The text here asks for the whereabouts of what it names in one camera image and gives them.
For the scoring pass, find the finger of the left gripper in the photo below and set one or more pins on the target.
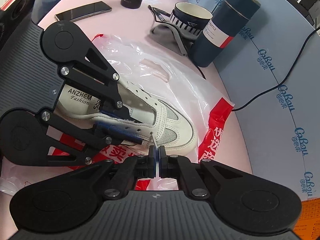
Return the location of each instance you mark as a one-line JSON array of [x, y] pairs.
[[83, 67], [85, 139]]

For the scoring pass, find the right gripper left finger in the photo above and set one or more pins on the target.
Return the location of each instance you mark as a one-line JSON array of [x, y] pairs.
[[125, 175]]

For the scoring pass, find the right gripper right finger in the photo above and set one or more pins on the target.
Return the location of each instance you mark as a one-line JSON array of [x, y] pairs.
[[185, 172]]

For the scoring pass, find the white sneaker with stripes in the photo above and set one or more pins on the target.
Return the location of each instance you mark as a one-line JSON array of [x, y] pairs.
[[150, 118]]

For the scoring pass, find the white shoelace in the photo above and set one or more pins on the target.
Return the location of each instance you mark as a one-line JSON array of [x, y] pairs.
[[155, 155]]

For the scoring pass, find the black smartphone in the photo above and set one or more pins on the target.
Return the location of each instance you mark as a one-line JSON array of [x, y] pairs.
[[83, 11]]

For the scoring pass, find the red white plastic bag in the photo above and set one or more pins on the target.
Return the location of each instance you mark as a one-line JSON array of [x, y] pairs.
[[163, 77]]

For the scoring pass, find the black pen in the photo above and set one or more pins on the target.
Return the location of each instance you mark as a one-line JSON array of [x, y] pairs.
[[159, 13]]

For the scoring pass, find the grey cloth pouch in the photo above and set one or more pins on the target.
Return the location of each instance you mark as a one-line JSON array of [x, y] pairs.
[[172, 38]]

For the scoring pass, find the orange cardboard box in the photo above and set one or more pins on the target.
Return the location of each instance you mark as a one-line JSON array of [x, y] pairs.
[[308, 225]]

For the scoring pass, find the black white ceramic mug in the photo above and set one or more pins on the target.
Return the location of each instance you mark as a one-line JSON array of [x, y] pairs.
[[190, 17]]

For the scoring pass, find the light blue cardboard box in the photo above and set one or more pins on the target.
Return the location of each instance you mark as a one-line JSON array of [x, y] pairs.
[[270, 70]]

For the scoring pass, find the dark blue thermos bottle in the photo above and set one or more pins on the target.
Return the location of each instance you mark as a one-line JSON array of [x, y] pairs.
[[227, 20]]

